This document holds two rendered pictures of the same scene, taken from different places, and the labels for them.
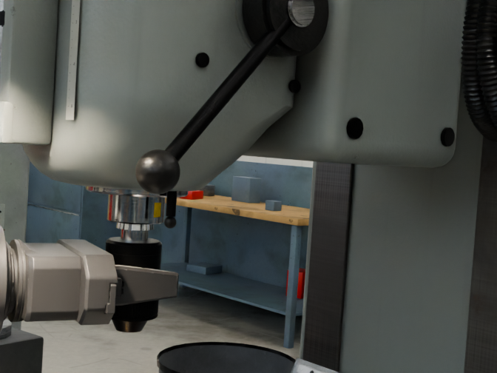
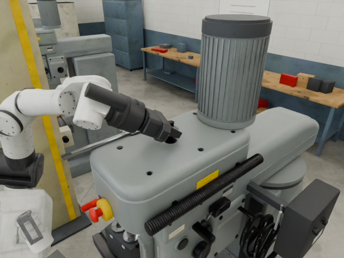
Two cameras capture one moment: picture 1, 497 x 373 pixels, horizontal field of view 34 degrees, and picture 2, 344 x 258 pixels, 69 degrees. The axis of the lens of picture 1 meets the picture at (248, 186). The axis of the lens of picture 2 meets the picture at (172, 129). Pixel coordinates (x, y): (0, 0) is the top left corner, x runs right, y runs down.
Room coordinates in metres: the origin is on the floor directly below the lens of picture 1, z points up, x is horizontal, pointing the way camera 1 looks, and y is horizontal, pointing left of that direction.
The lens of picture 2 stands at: (0.04, 0.07, 2.28)
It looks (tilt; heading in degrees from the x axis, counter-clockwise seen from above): 29 degrees down; 2
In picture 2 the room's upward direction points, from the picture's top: straight up
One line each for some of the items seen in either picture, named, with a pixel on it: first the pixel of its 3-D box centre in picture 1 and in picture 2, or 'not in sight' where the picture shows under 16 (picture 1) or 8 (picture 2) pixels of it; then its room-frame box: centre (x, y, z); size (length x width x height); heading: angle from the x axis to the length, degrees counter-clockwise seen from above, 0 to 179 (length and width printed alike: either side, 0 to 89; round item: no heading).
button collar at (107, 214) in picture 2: not in sight; (104, 209); (0.53, 0.27, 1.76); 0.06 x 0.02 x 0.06; 41
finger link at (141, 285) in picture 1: (143, 286); not in sight; (0.65, 0.08, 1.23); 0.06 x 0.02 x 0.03; 116
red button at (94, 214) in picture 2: not in sight; (96, 213); (0.51, 0.28, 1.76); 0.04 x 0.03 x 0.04; 41
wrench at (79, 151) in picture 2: not in sight; (104, 141); (0.66, 0.28, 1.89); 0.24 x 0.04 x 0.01; 132
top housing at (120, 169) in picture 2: not in sight; (174, 159); (0.69, 0.08, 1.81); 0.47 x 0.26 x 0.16; 131
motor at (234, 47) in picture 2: not in sight; (230, 71); (0.84, -0.10, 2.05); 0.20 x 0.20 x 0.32
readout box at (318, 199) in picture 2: not in sight; (307, 221); (0.62, -0.35, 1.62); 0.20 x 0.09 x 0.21; 131
